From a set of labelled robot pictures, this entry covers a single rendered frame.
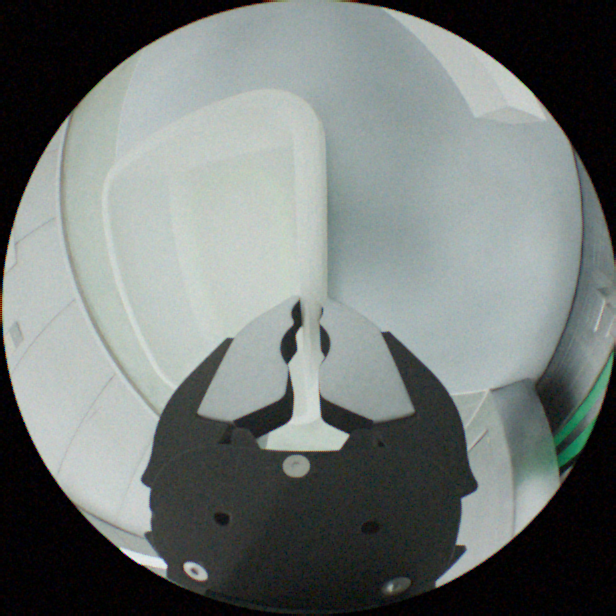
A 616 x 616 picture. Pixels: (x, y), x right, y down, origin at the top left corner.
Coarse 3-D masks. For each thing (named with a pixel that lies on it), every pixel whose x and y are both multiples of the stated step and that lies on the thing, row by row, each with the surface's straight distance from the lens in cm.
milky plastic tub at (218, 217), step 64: (192, 128) 12; (256, 128) 13; (320, 128) 9; (128, 192) 21; (192, 192) 21; (256, 192) 17; (320, 192) 9; (128, 256) 20; (192, 256) 22; (256, 256) 18; (320, 256) 9; (192, 320) 26
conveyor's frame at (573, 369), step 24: (600, 216) 39; (600, 240) 39; (600, 264) 39; (576, 312) 42; (576, 336) 42; (600, 336) 40; (552, 360) 47; (576, 360) 43; (600, 360) 40; (552, 384) 48; (576, 384) 44; (552, 408) 48; (552, 432) 49
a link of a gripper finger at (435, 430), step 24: (384, 336) 9; (408, 360) 8; (408, 384) 7; (432, 384) 7; (432, 408) 7; (456, 408) 7; (384, 432) 6; (408, 432) 6; (432, 432) 6; (456, 432) 7; (432, 456) 6; (456, 456) 6; (456, 480) 6
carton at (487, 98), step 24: (408, 24) 29; (432, 24) 25; (432, 48) 26; (456, 48) 23; (456, 72) 24; (480, 72) 21; (504, 72) 23; (480, 96) 22; (504, 96) 20; (528, 96) 24; (504, 120) 25; (528, 120) 25
